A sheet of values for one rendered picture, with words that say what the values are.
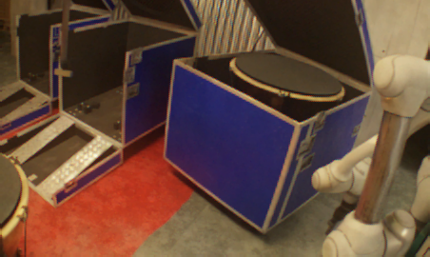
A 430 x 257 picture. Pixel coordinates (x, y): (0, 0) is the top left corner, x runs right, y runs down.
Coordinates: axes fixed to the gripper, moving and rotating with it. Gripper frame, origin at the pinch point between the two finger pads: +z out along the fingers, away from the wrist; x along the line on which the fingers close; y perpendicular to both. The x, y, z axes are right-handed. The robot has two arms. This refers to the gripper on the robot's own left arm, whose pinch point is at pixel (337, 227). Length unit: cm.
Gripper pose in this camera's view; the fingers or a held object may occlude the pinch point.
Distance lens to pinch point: 165.0
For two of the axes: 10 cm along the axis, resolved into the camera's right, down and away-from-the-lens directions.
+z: -1.7, 9.0, 4.1
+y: -5.8, -4.3, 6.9
